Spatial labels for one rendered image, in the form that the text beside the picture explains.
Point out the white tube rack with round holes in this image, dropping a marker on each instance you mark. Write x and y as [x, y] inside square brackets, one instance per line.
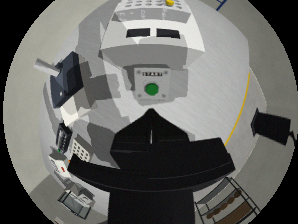
[82, 150]

